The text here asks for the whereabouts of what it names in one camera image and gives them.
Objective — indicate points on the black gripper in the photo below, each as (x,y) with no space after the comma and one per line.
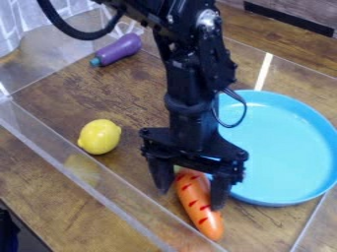
(191,143)

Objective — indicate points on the orange toy carrot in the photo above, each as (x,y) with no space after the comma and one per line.
(194,193)

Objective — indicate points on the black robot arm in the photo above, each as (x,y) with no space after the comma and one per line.
(187,34)

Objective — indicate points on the yellow toy lemon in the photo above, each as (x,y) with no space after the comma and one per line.
(99,136)

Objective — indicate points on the blue plastic plate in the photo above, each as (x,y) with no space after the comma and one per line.
(292,145)

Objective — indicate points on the purple toy eggplant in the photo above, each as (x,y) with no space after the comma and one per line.
(125,47)

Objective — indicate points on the dark baseboard strip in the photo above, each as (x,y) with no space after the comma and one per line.
(288,19)

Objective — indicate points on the white patterned curtain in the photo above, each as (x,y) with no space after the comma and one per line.
(22,16)

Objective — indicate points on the clear acrylic enclosure wall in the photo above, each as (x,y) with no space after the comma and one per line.
(92,203)

